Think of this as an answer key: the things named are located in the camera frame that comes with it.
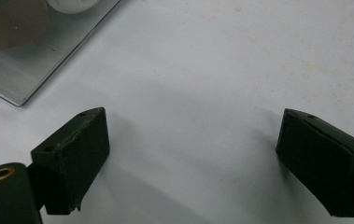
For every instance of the white round object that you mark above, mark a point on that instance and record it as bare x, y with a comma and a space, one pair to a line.
72, 5

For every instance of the flat metal tray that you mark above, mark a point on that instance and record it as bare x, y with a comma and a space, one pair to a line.
31, 53

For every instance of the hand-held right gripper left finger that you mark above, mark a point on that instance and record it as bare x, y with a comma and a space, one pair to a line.
72, 161

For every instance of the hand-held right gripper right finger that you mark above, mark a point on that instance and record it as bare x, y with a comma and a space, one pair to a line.
321, 165

